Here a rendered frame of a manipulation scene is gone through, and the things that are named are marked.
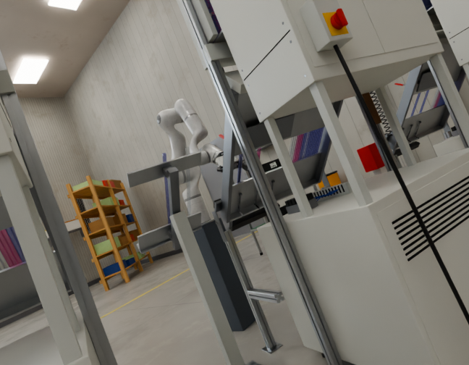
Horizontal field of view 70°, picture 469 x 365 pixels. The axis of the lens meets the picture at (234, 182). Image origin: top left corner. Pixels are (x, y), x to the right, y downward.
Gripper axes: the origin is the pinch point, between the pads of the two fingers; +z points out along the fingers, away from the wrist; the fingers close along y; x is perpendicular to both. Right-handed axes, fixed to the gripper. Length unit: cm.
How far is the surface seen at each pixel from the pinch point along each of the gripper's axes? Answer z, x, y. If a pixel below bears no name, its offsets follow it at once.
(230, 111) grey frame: 16.6, -37.7, -14.0
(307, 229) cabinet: 57, -3, -10
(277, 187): -0.8, 20.6, 26.9
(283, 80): 42, -53, -10
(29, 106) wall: -1102, 220, -50
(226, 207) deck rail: 3.1, 16.6, -10.0
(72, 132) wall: -1066, 321, 44
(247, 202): -1.0, 22.0, 5.5
